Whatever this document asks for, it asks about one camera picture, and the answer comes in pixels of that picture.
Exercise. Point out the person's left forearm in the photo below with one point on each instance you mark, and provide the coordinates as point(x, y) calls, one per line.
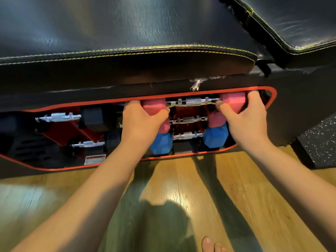
point(86, 202)

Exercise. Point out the person's right hand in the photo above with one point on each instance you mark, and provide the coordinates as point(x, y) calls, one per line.
point(249, 125)

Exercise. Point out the person's right thumb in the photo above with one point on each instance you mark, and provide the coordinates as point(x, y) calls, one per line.
point(224, 108)

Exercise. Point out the person's right forearm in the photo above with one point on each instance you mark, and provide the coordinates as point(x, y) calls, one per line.
point(296, 186)

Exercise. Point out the red dumbbell rack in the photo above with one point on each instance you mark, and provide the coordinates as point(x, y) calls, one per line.
point(63, 132)

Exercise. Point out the black speckled rubber mat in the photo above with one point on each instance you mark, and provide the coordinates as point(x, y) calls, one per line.
point(319, 144)

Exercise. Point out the black bench seat pad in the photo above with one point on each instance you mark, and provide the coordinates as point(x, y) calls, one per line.
point(118, 36)

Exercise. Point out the white red warning label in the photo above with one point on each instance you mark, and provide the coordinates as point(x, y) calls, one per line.
point(94, 159)

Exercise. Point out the person's left thumb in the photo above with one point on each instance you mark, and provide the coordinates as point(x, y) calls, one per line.
point(161, 115)

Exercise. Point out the blue dumbbell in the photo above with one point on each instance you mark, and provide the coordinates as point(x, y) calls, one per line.
point(162, 144)

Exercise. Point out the person's foot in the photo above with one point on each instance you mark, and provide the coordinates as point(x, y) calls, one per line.
point(210, 246)

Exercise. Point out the large black dumbbell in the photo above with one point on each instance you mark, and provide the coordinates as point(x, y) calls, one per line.
point(91, 118)

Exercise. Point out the pink dumbbell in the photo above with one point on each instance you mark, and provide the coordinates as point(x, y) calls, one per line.
point(193, 101)
point(188, 119)

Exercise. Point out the small black dumbbell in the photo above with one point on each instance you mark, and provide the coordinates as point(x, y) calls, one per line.
point(88, 144)

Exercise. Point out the person's left hand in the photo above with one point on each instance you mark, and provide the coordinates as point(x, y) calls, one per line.
point(139, 128)

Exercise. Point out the black bench back pad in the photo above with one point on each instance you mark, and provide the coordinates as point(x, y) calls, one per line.
point(296, 20)

